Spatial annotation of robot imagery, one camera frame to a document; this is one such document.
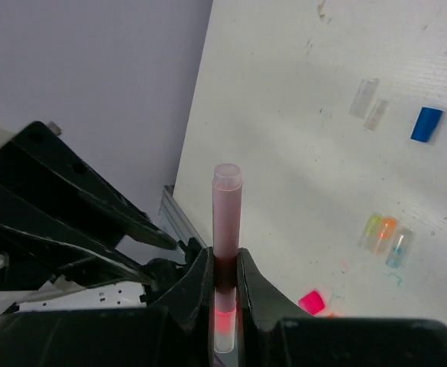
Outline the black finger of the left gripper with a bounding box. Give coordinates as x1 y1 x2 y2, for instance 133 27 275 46
12 121 177 250
0 152 151 291

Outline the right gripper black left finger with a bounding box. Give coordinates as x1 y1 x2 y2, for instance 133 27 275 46
0 248 212 366

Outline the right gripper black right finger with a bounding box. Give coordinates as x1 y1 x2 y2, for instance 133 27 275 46
236 248 447 366

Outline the pink marker cap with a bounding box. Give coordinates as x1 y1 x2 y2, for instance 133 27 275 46
298 290 326 316

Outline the clear blue pen cap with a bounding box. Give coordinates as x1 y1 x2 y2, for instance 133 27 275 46
385 226 415 268

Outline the yellow pen cap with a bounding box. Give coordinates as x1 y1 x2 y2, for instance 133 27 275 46
358 213 383 248

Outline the orange pen cap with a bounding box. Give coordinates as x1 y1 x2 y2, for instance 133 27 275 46
371 217 397 255

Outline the blue marker cap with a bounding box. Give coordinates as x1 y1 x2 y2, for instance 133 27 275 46
410 107 443 143

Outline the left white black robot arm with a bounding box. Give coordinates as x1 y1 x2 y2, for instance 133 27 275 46
0 122 202 314

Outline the aluminium front rail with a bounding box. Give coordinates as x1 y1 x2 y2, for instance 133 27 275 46
159 185 207 248

